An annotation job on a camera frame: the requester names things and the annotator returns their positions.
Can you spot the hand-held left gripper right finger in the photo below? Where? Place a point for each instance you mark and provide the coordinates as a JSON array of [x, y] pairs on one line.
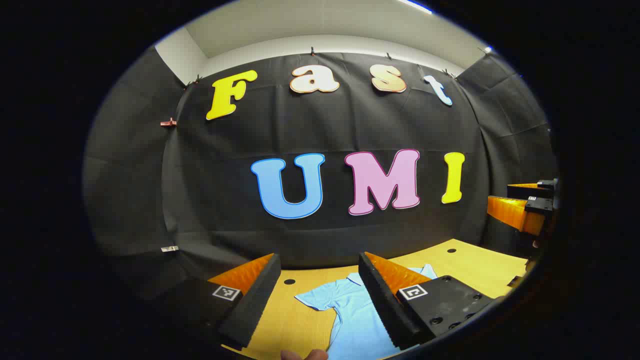
[[385, 310]]

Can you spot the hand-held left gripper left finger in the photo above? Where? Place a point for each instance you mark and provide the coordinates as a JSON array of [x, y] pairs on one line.
[[252, 305]]

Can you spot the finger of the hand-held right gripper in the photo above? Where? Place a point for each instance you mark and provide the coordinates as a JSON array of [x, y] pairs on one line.
[[530, 194], [515, 215]]

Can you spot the light blue T-shirt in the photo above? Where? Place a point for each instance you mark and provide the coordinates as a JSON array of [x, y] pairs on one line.
[[355, 310]]

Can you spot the small white clip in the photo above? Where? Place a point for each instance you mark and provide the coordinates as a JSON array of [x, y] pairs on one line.
[[170, 248]]

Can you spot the black backdrop cloth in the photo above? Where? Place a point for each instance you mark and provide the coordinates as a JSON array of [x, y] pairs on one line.
[[350, 125]]

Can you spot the small red clip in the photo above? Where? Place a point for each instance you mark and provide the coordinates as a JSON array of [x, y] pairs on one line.
[[168, 122]]

